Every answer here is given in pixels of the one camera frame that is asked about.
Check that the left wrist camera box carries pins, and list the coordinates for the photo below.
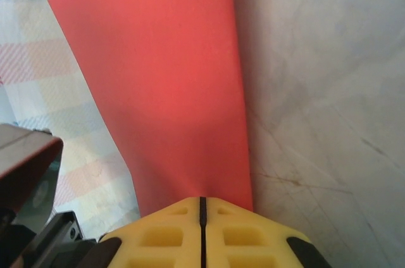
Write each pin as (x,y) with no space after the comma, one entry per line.
(28,160)

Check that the red square paper sheet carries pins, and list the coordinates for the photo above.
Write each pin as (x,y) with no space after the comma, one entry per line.
(158,74)

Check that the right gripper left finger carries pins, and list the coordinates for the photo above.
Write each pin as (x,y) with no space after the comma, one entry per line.
(158,236)

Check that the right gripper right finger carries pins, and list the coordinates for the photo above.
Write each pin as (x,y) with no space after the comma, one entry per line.
(253,239)

